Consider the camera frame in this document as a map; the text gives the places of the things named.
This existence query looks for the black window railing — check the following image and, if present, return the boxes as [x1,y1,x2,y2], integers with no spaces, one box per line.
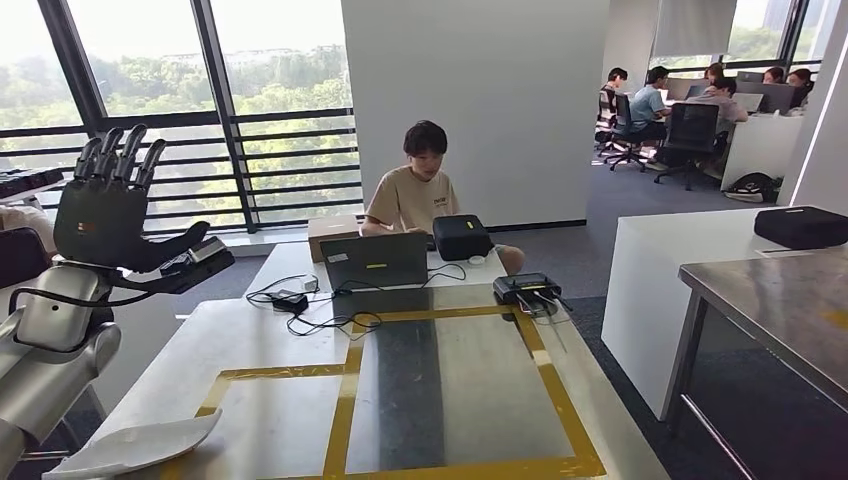
[0,0,364,234]

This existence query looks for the white office desk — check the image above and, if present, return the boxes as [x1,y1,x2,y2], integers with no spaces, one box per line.
[720,113,804,191]

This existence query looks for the cardboard box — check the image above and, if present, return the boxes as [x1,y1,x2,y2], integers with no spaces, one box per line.
[307,214,362,264]

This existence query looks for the yellow tape outline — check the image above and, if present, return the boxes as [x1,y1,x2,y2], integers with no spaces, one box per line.
[158,304,607,480]

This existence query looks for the black cable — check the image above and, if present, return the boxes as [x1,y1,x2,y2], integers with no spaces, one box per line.
[245,261,468,342]

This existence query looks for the black power adapter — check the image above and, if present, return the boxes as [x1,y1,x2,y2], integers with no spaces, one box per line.
[270,289,310,316]

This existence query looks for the black router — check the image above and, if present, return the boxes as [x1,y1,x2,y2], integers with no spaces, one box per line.
[492,272,575,333]

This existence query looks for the black backpack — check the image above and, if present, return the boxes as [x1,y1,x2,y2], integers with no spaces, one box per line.
[722,172,783,205]

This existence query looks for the white roller blind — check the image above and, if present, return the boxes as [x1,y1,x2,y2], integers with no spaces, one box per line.
[652,0,738,58]

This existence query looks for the black office chair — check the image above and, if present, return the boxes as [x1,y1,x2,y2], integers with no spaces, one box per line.
[594,86,617,150]
[652,102,721,193]
[599,92,654,174]

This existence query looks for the white curved panel part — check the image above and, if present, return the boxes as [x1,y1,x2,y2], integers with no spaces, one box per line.
[42,409,223,480]

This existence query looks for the steel workbench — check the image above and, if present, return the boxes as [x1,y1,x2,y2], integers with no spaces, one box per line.
[42,283,670,480]

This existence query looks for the grey laptop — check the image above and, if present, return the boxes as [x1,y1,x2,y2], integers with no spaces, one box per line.
[319,231,431,293]

